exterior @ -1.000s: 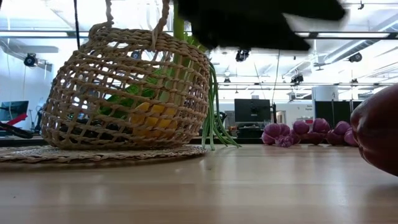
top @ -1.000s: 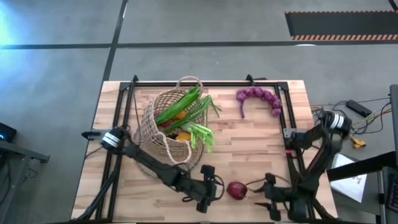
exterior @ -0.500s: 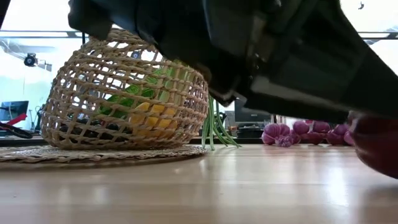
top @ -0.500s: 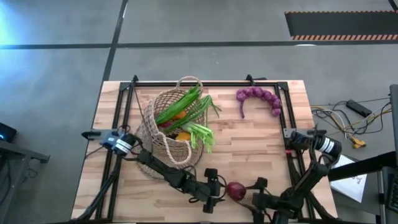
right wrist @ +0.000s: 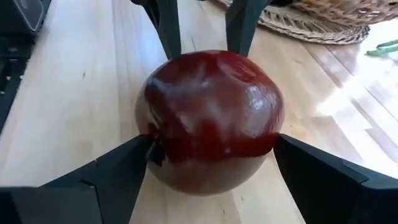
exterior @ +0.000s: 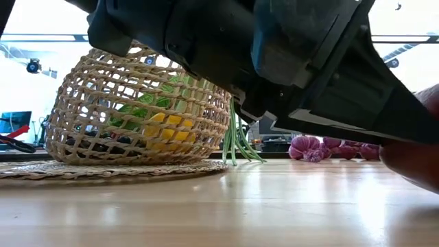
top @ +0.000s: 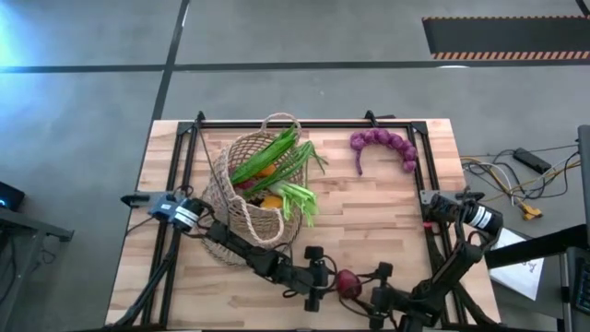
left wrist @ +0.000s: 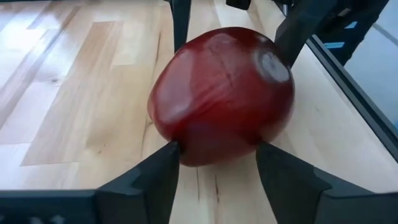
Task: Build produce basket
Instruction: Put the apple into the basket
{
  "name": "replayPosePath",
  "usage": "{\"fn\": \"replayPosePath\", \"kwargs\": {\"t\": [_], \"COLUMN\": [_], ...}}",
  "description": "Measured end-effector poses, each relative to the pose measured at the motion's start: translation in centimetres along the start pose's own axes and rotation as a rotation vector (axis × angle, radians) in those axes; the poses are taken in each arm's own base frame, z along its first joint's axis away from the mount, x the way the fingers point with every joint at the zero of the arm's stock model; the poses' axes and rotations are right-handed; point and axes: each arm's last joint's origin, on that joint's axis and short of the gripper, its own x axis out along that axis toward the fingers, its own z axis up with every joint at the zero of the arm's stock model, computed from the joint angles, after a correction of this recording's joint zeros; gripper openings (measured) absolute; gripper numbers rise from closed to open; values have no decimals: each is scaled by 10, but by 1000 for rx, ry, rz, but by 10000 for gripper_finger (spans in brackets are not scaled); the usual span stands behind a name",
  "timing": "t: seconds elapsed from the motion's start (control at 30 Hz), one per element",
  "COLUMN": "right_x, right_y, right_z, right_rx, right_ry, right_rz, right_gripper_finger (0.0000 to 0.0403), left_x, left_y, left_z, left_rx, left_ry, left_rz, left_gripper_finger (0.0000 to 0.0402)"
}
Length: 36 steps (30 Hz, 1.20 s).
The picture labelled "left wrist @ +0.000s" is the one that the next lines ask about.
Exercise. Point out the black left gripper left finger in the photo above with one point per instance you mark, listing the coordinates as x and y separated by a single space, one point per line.
140 199

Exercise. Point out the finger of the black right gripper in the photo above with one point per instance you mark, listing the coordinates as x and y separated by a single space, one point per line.
181 25
237 3

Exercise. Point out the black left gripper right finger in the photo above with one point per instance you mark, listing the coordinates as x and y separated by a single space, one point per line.
295 193

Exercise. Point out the dark red onion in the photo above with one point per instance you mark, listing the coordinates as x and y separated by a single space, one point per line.
217 99

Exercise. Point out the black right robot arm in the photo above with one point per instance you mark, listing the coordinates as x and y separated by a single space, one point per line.
363 31

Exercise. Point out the black metal table frame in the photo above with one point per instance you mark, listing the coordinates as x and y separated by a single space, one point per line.
357 104

